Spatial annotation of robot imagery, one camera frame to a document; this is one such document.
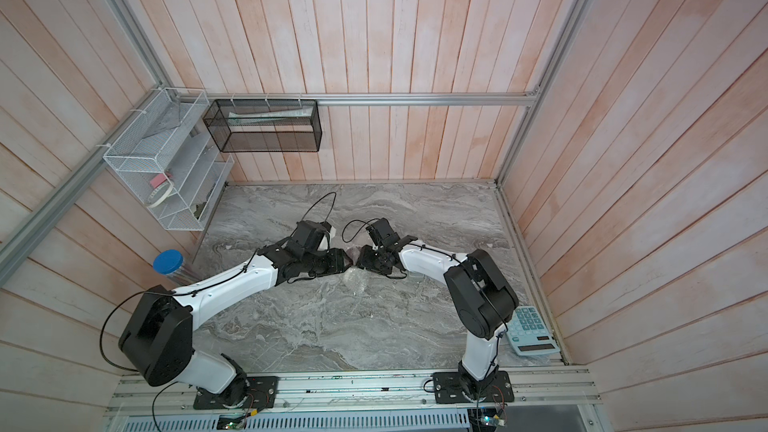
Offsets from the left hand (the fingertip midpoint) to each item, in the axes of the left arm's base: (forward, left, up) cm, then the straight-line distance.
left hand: (346, 268), depth 85 cm
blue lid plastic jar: (-4, +43, +9) cm, 44 cm away
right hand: (+5, -4, -7) cm, 9 cm away
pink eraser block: (+17, +53, +18) cm, 58 cm away
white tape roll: (+14, +52, +16) cm, 56 cm away
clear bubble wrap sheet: (-4, -4, -2) cm, 6 cm away
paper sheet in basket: (+38, +35, +24) cm, 57 cm away
